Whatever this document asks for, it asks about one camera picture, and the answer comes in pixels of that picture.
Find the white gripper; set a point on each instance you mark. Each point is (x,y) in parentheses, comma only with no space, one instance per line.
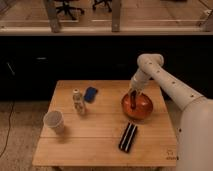
(136,84)

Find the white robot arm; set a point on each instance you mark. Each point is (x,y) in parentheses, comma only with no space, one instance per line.
(195,143)

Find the orange ceramic bowl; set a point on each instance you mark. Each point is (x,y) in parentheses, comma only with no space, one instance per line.
(144,106)

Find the blue cloth object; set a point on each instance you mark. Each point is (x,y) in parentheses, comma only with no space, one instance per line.
(90,94)

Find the clear plastic bottle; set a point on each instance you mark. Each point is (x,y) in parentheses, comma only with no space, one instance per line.
(79,103)

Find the wooden table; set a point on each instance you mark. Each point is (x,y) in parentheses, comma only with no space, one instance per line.
(93,139)

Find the white paper cup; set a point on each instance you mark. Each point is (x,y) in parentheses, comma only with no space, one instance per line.
(54,120)

